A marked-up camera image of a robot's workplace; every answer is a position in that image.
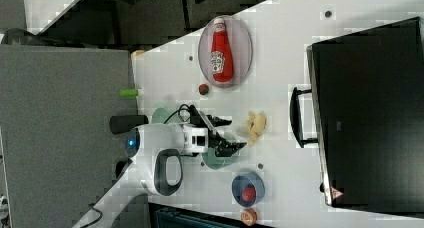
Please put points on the green knob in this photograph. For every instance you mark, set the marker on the green knob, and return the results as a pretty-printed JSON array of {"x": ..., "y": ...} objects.
[{"x": 129, "y": 93}]

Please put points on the green cup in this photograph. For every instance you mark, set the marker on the green cup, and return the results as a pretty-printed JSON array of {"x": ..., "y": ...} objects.
[{"x": 215, "y": 163}]

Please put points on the red strawberry toy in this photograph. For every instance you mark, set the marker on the red strawberry toy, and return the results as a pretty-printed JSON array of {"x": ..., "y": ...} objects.
[{"x": 203, "y": 89}]

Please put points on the yellow banana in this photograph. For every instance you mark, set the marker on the yellow banana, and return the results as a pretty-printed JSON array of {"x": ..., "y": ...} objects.
[{"x": 253, "y": 128}]

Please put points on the red ketchup bottle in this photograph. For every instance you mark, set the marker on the red ketchup bottle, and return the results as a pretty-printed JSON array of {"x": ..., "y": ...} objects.
[{"x": 221, "y": 54}]

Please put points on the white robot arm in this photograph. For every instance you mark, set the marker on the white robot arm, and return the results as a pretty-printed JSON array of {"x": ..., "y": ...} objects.
[{"x": 156, "y": 150}]

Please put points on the black cylinder upper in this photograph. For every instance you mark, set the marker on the black cylinder upper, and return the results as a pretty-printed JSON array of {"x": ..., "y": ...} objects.
[{"x": 124, "y": 123}]

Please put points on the orange slice toy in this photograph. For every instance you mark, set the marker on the orange slice toy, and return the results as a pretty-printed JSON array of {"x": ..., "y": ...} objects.
[{"x": 248, "y": 217}]

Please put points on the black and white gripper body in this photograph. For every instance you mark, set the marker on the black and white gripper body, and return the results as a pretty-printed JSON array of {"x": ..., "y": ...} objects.
[{"x": 196, "y": 133}]

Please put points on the blue bowl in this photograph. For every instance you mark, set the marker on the blue bowl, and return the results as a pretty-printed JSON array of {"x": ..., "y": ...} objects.
[{"x": 243, "y": 180}]

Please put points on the grey round plate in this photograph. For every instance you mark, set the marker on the grey round plate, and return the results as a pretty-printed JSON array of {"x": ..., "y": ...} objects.
[{"x": 241, "y": 48}]

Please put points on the red fruit in bowl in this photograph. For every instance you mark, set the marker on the red fruit in bowl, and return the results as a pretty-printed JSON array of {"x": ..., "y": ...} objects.
[{"x": 249, "y": 194}]

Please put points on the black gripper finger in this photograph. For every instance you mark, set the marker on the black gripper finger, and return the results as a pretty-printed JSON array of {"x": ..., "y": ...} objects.
[
  {"x": 217, "y": 122},
  {"x": 227, "y": 149}
]

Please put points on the black toaster oven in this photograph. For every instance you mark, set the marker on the black toaster oven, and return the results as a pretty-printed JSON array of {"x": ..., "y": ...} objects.
[{"x": 364, "y": 110}]

